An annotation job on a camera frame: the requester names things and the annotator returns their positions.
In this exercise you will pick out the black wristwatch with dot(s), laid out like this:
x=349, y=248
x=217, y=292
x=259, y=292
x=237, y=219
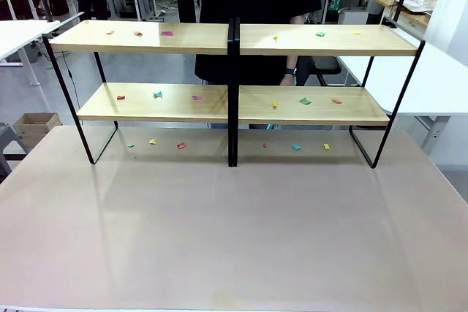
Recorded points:
x=291, y=71

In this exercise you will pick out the teal paper scrap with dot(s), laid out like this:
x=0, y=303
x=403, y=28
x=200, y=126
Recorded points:
x=158, y=95

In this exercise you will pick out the person's left forearm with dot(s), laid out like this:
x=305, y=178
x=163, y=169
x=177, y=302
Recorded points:
x=297, y=60

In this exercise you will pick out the wooden two-tier shelf black frame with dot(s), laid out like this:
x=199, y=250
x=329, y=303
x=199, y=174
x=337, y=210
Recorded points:
x=329, y=43
x=146, y=41

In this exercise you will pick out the magenta paper scrap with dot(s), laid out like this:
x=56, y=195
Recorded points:
x=167, y=33

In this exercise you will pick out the wooden workbench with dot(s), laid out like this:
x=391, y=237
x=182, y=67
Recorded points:
x=409, y=16

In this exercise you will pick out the black backpack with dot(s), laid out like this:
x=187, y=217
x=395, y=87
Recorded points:
x=58, y=1

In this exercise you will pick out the open cardboard box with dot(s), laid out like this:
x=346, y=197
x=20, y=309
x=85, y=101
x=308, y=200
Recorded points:
x=36, y=127

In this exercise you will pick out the person's left hand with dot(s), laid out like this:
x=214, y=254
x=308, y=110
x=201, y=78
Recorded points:
x=288, y=80

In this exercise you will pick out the black office chair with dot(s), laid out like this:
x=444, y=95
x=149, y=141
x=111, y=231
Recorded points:
x=327, y=65

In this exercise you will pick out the orange-red paper scrap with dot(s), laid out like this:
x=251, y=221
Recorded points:
x=137, y=33

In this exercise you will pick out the grey metal stool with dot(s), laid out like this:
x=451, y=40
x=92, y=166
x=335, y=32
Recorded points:
x=7, y=144

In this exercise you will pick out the pink paper scrap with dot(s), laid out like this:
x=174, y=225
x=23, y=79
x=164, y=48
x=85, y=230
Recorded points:
x=197, y=98

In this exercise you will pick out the white table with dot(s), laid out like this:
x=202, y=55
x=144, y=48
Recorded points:
x=431, y=85
x=22, y=34

